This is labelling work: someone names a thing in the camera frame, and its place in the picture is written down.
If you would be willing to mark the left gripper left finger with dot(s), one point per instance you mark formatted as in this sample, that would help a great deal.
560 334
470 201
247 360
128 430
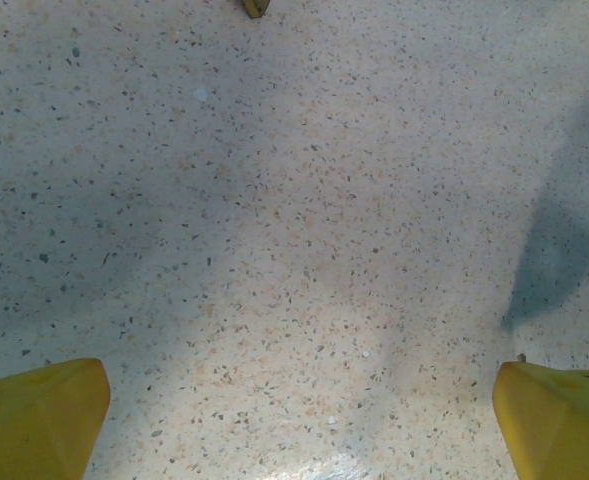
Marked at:
34 425

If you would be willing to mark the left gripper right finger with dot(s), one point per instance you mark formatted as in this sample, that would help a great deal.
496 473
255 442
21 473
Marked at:
559 430

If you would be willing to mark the tan bottle with black cap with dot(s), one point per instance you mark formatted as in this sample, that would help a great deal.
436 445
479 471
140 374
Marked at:
256 6

